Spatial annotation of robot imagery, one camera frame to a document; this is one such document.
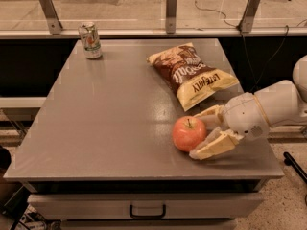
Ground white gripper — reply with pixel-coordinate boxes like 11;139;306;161
189;93;270;160

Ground red apple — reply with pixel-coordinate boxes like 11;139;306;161
172;116;207;152

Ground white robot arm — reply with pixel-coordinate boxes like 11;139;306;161
189;56;307;160

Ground green 7up can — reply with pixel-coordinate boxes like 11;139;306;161
78;22;102;59

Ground brown yellow chip bag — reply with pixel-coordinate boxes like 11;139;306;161
147;43;239;111

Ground black floor bar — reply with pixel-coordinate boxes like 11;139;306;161
283;152;307;184

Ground white drawer front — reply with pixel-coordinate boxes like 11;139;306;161
28;193;263;220

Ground black cable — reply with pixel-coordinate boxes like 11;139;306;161
191;0;307;94

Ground black drawer handle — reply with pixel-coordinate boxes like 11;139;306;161
129;204;167;220

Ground right metal bracket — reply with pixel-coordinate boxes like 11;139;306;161
238;0;261;33

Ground left metal bracket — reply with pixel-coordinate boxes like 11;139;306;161
38;0;62;35

